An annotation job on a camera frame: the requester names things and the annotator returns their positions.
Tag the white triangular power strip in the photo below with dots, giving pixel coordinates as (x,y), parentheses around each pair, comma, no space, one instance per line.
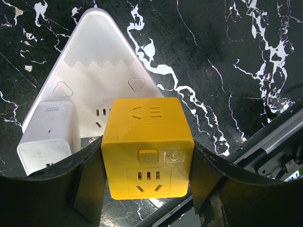
(96,66)

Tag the white cube charger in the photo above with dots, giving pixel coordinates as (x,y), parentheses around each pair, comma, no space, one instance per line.
(52,134)

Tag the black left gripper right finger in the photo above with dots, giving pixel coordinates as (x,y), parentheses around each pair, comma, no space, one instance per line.
(226,195)

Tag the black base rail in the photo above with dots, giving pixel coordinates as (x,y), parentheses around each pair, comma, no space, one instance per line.
(275,152)

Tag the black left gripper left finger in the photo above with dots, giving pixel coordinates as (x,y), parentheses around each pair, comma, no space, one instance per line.
(68,193)

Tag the yellow cube socket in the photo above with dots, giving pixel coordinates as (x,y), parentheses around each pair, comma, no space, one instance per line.
(147,148)

